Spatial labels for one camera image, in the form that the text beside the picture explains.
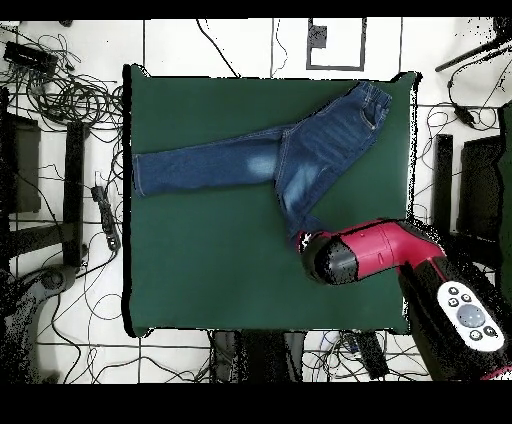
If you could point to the black flat box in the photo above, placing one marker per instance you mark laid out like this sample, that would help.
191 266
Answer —
28 54

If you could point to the grey wheeled stand leg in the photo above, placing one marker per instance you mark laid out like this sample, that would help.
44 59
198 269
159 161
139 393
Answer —
52 280

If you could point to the black power strip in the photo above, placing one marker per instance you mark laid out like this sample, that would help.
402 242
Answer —
106 216
372 356

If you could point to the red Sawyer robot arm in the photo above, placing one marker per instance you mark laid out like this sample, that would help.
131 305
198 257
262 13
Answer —
376 248

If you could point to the black stand bar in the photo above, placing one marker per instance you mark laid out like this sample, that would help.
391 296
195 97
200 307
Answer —
74 192
443 180

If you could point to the black power adapter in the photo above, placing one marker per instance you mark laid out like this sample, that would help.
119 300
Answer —
464 115

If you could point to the blue denim jeans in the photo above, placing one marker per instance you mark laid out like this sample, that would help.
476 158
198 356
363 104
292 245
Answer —
320 152

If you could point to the black tripod leg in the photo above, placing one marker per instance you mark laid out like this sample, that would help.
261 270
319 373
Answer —
460 60

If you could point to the grey square frame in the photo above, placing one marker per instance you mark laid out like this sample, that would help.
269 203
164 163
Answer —
336 68

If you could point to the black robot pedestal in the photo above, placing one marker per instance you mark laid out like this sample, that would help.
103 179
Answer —
260 356

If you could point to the dark square case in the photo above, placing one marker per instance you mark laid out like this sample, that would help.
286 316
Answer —
480 188
24 168

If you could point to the dark green table cloth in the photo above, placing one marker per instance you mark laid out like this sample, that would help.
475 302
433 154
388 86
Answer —
200 272

